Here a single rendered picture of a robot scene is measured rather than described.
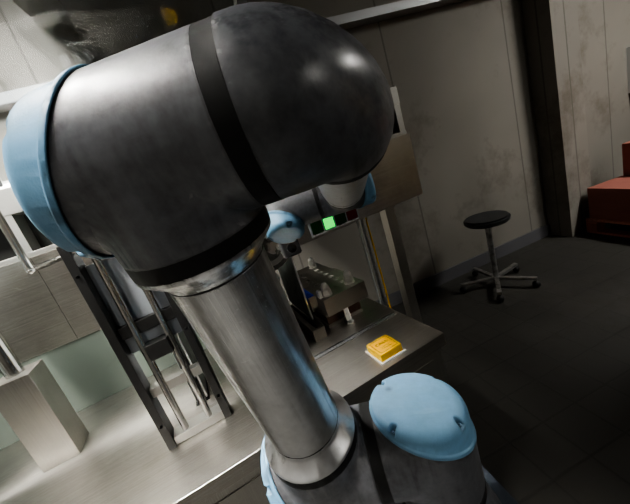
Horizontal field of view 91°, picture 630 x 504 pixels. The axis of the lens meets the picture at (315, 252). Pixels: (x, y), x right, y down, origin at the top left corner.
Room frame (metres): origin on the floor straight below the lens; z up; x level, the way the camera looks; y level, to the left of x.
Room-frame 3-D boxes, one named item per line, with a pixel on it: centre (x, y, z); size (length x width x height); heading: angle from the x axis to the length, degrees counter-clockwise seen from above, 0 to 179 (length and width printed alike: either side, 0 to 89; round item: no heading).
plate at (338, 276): (1.13, 0.02, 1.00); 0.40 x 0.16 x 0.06; 20
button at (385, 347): (0.75, -0.10, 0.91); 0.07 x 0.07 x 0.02; 20
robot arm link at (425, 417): (0.32, -0.06, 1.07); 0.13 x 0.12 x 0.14; 83
